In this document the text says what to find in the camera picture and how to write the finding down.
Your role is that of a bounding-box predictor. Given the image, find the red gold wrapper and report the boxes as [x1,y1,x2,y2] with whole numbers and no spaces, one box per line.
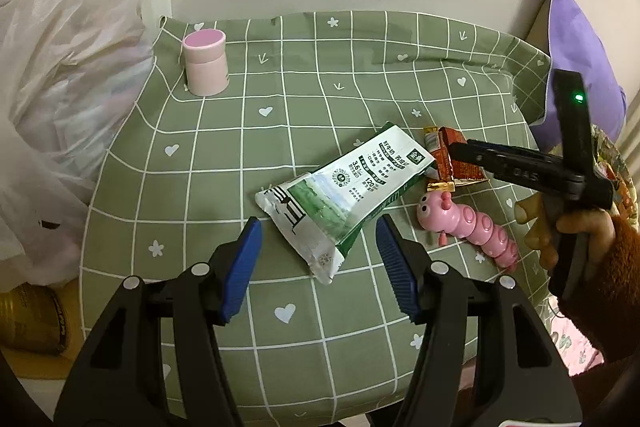
[422,126,488,194]

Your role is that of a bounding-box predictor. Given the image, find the white green milk pouch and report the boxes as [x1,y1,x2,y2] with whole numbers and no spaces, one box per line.
[255,122,438,286]

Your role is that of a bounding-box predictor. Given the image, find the colourful printed bag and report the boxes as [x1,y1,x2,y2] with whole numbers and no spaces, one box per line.
[590,124,640,233]

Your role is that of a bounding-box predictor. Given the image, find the white plastic bag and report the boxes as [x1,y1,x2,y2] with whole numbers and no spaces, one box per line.
[0,0,156,293]

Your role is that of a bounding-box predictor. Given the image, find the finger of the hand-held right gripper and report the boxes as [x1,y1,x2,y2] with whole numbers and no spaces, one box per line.
[467,139,558,158]
[446,142,586,202]

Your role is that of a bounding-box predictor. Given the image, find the purple pillow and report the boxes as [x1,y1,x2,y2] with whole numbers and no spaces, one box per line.
[530,0,628,142]

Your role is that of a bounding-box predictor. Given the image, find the pink floral cloth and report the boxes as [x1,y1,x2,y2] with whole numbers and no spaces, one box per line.
[540,297,607,378]

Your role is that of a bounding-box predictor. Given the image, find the gold metal can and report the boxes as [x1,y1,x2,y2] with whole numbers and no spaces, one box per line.
[0,283,71,355]

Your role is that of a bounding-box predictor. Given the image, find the person's right forearm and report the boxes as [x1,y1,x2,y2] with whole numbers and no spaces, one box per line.
[552,212,640,364]

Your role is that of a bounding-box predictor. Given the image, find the pink caterpillar toy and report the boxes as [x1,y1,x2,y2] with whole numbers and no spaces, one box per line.
[416,189,507,269]

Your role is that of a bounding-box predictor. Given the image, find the pink cylinder container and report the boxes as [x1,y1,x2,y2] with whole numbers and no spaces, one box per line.
[181,30,230,98]

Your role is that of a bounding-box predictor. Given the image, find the person's right hand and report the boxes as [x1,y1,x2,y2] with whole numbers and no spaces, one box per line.
[515,194,618,278]

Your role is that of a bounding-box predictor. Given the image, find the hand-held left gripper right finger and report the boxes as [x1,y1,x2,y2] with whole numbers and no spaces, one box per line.
[375,213,583,427]

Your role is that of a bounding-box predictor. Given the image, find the green checked tablecloth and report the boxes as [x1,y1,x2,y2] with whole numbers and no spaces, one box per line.
[80,10,553,427]

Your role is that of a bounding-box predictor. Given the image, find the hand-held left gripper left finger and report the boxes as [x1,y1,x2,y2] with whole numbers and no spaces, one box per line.
[54,217,263,427]

